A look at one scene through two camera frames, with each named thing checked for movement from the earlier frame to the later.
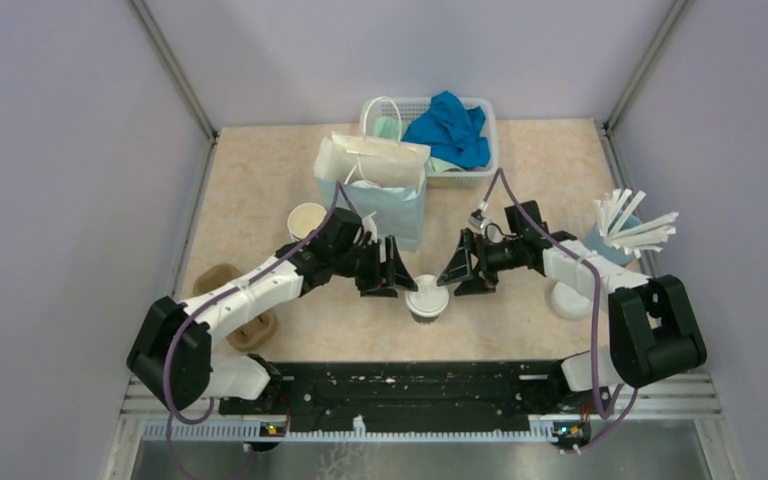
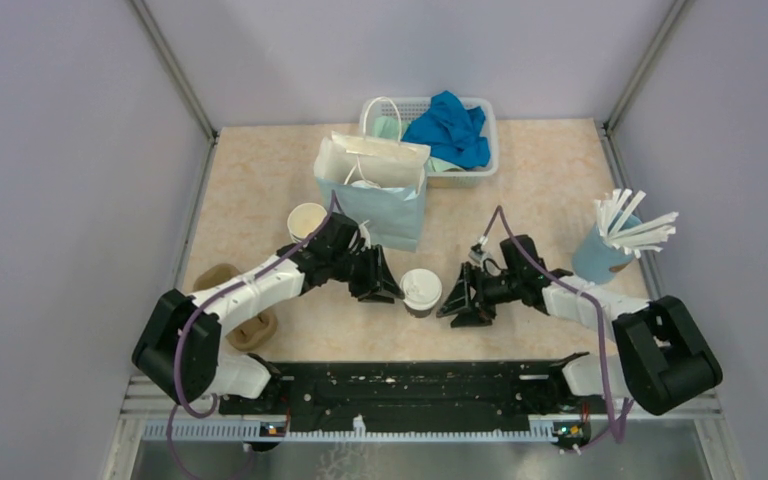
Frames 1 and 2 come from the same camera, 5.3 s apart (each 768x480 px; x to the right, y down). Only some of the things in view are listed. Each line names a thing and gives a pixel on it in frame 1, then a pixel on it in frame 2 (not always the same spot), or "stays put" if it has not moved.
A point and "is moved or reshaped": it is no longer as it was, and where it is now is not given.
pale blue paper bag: x=383 y=178 stays put
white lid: x=429 y=300 stays put
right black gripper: x=460 y=269 to x=460 y=296
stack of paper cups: x=303 y=219 stays put
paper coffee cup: x=425 y=320 is moved or reshaped
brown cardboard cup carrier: x=255 y=331 stays put
